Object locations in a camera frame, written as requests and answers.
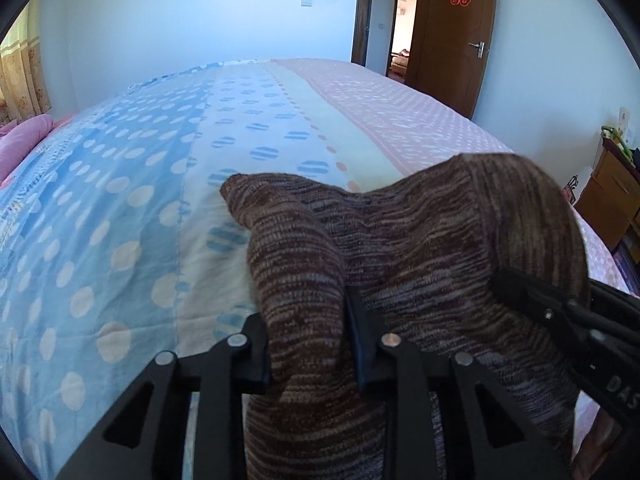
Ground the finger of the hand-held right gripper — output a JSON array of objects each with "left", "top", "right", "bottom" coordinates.
[{"left": 492, "top": 267, "right": 591, "bottom": 341}]

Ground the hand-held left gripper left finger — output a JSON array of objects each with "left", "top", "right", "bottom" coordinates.
[{"left": 55, "top": 312, "right": 273, "bottom": 480}]

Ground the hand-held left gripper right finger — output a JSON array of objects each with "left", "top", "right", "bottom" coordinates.
[{"left": 345, "top": 286, "right": 573, "bottom": 480}]

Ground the brown knit sweater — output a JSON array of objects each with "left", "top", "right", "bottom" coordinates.
[{"left": 220, "top": 152, "right": 593, "bottom": 480}]

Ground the person's right forearm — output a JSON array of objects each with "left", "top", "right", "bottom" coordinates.
[{"left": 575, "top": 402, "right": 628, "bottom": 480}]

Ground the wooden nightstand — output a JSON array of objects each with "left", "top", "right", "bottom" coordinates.
[{"left": 575, "top": 137, "right": 640, "bottom": 256}]

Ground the green object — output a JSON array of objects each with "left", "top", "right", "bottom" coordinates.
[{"left": 600, "top": 125, "right": 632, "bottom": 158}]

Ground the blue polka dot blanket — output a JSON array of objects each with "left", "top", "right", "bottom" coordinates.
[{"left": 0, "top": 57, "right": 416, "bottom": 480}]

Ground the brown wooden door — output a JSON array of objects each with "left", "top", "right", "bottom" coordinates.
[{"left": 404, "top": 0, "right": 499, "bottom": 121}]

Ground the folded pink quilt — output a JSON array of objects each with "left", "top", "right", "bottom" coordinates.
[{"left": 0, "top": 113, "right": 55, "bottom": 183}]

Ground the beige floral curtain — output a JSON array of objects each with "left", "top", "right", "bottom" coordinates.
[{"left": 0, "top": 7, "right": 53, "bottom": 121}]

